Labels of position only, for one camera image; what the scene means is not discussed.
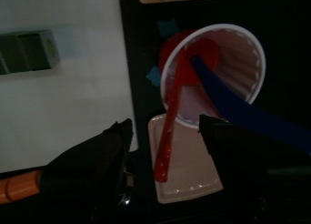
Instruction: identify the red toy knife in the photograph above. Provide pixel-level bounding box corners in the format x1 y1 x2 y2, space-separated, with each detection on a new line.
153 37 223 184

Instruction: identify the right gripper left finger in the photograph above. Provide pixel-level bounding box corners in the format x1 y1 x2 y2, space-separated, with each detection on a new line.
37 117 137 224

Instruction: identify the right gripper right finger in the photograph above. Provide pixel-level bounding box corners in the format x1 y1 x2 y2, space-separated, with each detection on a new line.
196 113 277 206

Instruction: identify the white cutting board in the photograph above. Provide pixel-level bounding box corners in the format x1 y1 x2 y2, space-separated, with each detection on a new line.
0 0 140 175

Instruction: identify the orange cylindrical toy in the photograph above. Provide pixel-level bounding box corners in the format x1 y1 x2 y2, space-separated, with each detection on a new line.
0 168 44 205

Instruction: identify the blue tape piece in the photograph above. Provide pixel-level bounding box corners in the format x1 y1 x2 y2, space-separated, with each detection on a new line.
156 18 180 38
144 65 164 87

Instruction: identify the red plastic cup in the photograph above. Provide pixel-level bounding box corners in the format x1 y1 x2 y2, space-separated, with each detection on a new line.
156 22 267 130

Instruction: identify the blue plastic utensil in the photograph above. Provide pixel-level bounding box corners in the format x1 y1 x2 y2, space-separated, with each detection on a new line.
189 55 311 157

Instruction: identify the sushi roll toy block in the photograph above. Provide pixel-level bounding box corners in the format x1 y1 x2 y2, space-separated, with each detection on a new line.
0 28 61 76

